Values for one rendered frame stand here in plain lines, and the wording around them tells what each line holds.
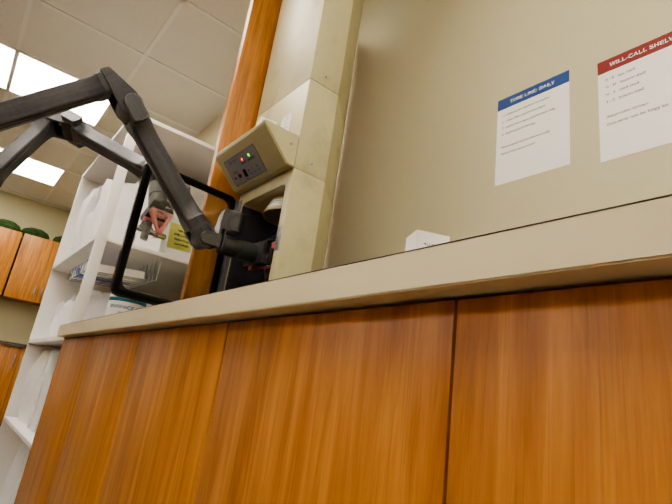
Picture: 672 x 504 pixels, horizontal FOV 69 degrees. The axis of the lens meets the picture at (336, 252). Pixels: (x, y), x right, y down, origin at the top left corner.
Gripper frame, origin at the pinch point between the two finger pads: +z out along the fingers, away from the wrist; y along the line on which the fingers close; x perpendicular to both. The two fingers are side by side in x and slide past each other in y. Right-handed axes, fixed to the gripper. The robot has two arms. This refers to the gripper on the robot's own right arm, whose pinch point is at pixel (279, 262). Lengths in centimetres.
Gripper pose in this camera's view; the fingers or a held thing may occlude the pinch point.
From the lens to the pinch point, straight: 147.6
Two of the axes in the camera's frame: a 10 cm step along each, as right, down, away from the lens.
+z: 7.8, 2.7, 5.7
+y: -6.2, 1.5, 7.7
